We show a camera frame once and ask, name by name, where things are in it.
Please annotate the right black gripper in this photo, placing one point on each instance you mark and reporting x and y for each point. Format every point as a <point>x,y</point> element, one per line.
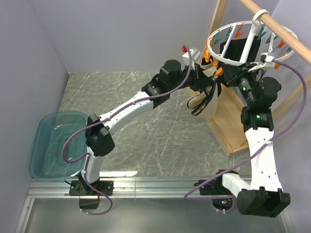
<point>232,74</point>

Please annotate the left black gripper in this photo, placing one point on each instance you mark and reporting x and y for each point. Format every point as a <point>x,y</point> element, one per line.
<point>201,81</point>

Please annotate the orange clothes peg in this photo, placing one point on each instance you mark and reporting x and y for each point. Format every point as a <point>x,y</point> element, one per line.
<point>219,72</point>
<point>206,56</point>

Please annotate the beige underwear navy trim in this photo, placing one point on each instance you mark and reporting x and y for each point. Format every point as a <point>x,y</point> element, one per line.
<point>205,104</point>

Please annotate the white round clip hanger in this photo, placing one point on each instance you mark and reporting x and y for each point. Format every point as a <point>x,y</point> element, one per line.
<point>240,30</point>

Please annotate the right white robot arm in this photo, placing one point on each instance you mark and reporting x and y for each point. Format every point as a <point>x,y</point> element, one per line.
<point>264,195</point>

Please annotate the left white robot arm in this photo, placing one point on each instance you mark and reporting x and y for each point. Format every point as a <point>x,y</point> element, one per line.
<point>100,129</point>

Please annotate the black striped boxer shorts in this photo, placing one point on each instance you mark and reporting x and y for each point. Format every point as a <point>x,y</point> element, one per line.
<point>235,49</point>

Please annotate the teal plastic basin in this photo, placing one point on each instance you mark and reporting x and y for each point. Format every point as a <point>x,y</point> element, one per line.
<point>53,131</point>

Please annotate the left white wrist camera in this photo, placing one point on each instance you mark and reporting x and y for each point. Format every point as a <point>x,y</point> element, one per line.
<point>191,54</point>

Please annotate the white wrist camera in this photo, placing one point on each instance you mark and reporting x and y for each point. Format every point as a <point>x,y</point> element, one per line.
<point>191,54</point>
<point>265,62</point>

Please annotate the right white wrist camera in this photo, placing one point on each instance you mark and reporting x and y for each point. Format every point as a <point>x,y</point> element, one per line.
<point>265,62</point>

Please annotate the wooden drying rack frame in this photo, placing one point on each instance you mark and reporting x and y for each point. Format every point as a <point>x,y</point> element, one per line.
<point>225,123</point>

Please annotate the aluminium mounting rail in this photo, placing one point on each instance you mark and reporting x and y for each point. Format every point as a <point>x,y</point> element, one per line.
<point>140,205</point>

